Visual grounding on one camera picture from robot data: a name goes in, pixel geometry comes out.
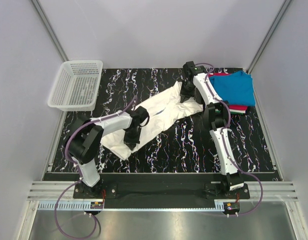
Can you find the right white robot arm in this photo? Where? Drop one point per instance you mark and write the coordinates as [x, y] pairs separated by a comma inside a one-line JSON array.
[[216, 117]]

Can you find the white plastic basket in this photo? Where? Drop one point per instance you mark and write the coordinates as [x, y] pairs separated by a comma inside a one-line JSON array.
[[76, 86]]

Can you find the white slotted cable duct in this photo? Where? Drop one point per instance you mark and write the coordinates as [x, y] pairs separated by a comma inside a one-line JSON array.
[[84, 205]]

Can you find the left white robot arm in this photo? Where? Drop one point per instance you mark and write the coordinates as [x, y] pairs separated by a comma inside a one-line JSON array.
[[83, 141]]

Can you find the small circuit board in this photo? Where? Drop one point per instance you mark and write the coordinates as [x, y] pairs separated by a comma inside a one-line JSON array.
[[232, 206], [97, 205]]

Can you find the white printed t shirt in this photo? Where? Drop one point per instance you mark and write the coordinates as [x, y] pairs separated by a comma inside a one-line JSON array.
[[164, 110]]

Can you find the green folded t shirt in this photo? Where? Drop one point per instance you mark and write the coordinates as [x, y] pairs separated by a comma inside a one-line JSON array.
[[237, 112]]

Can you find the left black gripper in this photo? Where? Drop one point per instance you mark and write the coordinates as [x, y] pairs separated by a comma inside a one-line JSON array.
[[131, 138]]

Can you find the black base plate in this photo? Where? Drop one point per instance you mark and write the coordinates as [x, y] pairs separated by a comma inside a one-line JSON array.
[[211, 186]]

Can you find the left small circuit board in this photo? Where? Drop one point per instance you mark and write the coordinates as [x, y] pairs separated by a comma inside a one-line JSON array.
[[97, 205]]

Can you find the aluminium rail profile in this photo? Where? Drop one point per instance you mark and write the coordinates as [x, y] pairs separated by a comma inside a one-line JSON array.
[[272, 190]]

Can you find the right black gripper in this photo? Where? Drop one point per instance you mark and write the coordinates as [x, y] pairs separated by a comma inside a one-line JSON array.
[[186, 93]]

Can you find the blue folded t shirt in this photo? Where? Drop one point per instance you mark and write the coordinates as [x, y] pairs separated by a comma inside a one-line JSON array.
[[233, 87]]

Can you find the right small circuit board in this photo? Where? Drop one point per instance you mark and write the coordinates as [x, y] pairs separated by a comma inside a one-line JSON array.
[[232, 206]]

